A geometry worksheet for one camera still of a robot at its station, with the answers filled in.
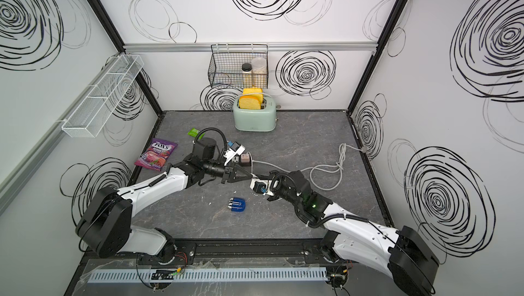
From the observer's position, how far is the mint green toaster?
3.41 ft

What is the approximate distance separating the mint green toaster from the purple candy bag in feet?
1.19

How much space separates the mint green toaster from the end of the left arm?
0.36 meters

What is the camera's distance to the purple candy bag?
0.98 meters

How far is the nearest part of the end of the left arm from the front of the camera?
2.24 feet
